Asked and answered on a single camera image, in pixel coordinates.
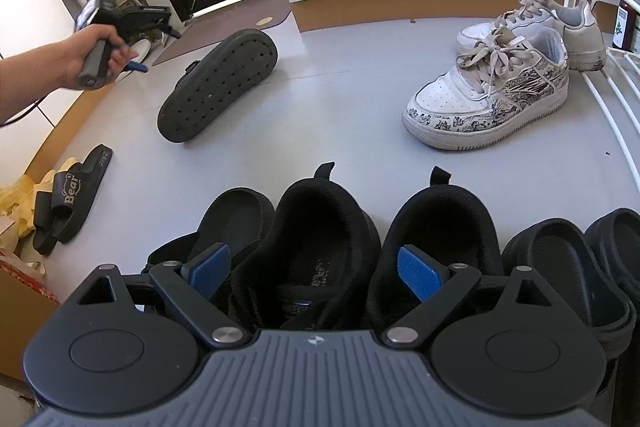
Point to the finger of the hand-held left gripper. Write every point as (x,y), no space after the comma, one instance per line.
(170,30)
(137,66)

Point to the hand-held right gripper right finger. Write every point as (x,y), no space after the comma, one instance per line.
(420,272)

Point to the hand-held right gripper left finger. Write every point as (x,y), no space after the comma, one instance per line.
(210,269)

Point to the black lace-up sneaker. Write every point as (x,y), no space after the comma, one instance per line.
(445,222)
(310,227)

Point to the black slip-on mule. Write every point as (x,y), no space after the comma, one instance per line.
(215,87)
(235,212)

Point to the white sneaker black print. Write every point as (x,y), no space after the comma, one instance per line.
(475,112)

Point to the plain white sneaker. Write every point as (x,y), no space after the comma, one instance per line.
(580,37)

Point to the person's left forearm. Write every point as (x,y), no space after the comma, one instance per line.
(25,87)

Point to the person's left hand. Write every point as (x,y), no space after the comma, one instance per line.
(75,57)

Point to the brown door mat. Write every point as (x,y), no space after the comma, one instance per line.
(225,27)

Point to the white side cabinet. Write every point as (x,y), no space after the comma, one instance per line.
(30,7)

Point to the black slide sandal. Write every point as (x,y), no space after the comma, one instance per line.
(85,182)
(45,217)

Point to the dark glass bottle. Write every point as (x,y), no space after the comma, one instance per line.
(622,29)

